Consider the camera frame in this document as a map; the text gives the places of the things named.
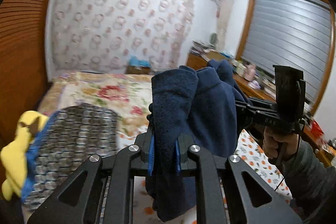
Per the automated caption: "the person's right forearm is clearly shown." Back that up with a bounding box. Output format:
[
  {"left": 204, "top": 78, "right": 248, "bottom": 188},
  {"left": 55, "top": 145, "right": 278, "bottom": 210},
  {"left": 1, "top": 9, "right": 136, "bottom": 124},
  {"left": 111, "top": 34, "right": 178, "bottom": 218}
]
[{"left": 278, "top": 141, "right": 335, "bottom": 223}]

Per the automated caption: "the brown louvered wardrobe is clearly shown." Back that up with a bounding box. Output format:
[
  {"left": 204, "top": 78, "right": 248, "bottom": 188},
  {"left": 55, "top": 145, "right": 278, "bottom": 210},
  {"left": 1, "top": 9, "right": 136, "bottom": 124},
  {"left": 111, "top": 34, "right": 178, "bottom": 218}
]
[{"left": 1, "top": 0, "right": 49, "bottom": 143}]

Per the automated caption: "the cardboard box on cabinet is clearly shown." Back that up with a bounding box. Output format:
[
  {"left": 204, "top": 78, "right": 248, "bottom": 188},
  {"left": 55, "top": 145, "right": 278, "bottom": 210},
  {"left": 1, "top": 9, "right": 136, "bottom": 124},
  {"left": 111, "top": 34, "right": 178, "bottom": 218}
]
[{"left": 202, "top": 51, "right": 228, "bottom": 61}]

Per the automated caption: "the dark patterned folded cloth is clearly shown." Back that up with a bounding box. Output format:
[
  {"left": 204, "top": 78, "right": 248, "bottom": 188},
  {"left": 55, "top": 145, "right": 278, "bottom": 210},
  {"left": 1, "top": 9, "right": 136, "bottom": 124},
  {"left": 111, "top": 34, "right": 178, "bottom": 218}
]
[{"left": 21, "top": 103, "right": 118, "bottom": 212}]

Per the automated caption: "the navy blue printed t-shirt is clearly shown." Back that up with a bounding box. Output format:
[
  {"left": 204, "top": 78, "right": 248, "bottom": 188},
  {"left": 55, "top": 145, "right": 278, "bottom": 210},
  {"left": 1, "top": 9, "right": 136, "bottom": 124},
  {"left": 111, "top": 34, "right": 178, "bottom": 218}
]
[{"left": 146, "top": 60, "right": 250, "bottom": 222}]

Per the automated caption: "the circle pattern sheer curtain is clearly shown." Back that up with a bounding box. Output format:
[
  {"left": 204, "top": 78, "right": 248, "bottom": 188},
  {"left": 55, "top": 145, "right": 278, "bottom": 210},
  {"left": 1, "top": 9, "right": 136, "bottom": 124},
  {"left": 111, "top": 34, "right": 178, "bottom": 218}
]
[{"left": 51, "top": 0, "right": 194, "bottom": 73}]

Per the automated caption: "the stack of folded clothes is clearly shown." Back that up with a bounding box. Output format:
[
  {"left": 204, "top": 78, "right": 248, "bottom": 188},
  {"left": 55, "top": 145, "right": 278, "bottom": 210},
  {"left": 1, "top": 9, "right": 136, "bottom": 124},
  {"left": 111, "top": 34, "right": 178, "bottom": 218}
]
[{"left": 190, "top": 40, "right": 211, "bottom": 56}]

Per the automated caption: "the blue box behind bed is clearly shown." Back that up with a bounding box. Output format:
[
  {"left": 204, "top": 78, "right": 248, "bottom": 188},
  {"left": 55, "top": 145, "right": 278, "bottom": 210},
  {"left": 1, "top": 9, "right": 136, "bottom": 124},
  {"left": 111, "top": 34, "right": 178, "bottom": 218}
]
[{"left": 126, "top": 56, "right": 151, "bottom": 75}]

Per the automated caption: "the floral beige quilt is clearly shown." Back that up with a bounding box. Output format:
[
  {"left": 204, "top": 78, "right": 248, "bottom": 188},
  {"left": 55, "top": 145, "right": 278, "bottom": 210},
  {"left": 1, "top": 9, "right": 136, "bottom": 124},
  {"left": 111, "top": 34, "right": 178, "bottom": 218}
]
[{"left": 38, "top": 72, "right": 152, "bottom": 147}]

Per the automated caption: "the orange fruit print bedsheet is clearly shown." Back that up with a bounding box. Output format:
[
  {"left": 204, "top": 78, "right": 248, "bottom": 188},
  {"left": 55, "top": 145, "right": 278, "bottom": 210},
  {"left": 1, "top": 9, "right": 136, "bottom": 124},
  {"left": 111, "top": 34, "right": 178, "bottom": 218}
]
[{"left": 99, "top": 129, "right": 293, "bottom": 224}]

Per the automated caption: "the grey window roller blind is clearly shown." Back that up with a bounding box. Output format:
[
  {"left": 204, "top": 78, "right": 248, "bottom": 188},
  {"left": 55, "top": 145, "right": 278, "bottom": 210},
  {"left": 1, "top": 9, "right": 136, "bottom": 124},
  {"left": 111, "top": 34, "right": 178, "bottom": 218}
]
[{"left": 241, "top": 0, "right": 331, "bottom": 103}]

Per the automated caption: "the wooden sideboard cabinet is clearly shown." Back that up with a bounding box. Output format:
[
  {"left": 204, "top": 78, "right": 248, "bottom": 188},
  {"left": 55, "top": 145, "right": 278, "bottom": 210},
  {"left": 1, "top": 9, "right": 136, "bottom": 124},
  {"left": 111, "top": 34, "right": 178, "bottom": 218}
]
[{"left": 186, "top": 52, "right": 331, "bottom": 167}]

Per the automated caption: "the yellow plush toy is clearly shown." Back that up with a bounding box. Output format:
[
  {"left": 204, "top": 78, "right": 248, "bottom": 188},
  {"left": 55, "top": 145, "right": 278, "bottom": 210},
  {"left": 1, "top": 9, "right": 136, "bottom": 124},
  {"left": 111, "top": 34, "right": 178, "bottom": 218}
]
[{"left": 1, "top": 110, "right": 49, "bottom": 201}]

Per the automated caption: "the pink tissue pack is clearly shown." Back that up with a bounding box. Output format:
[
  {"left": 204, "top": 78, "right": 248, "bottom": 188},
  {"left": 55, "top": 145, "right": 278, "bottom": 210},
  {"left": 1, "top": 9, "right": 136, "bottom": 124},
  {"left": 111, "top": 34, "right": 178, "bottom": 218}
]
[{"left": 248, "top": 80, "right": 261, "bottom": 90}]

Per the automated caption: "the tied beige side curtain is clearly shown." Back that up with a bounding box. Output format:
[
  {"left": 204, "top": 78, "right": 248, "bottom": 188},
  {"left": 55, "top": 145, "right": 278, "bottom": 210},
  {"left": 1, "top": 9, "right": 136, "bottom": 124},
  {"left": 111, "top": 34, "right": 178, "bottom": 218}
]
[{"left": 217, "top": 0, "right": 234, "bottom": 51}]

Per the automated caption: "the person's right hand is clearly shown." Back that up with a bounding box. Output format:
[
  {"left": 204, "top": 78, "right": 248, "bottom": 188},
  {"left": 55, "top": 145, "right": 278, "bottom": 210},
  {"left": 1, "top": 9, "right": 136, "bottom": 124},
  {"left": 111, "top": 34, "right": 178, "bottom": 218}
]
[{"left": 262, "top": 127, "right": 300, "bottom": 160}]

